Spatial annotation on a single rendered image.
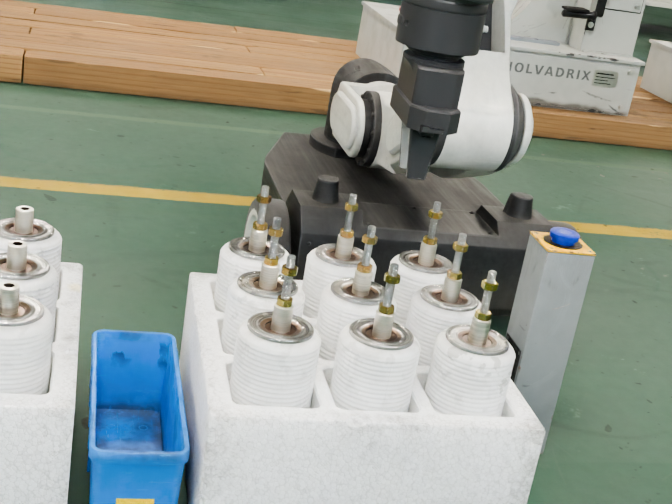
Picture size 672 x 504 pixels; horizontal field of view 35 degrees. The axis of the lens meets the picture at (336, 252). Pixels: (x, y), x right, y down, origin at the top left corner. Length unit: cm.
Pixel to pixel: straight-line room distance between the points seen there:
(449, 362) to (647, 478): 47
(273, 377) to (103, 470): 21
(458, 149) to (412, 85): 54
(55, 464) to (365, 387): 35
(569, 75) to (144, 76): 135
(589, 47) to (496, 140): 200
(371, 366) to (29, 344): 37
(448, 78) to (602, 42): 256
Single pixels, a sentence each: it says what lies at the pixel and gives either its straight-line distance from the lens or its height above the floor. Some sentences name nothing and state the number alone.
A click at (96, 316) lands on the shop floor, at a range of 177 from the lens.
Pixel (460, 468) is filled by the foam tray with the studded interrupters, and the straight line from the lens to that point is 126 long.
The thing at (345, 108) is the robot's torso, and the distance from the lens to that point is 203.
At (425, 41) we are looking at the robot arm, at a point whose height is 60.
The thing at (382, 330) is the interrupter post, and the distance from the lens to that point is 122.
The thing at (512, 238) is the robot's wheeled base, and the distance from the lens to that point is 185.
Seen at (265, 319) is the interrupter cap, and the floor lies 25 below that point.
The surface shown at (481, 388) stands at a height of 21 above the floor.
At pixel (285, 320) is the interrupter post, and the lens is 119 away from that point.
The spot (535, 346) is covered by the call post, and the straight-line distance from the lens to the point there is 150.
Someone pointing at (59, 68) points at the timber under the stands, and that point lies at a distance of 315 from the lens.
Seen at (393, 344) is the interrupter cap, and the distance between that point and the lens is 121.
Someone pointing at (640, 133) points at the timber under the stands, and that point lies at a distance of 364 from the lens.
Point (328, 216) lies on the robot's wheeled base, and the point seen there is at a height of 20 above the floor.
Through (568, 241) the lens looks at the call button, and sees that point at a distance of 146.
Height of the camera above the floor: 77
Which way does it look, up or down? 21 degrees down
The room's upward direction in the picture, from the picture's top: 10 degrees clockwise
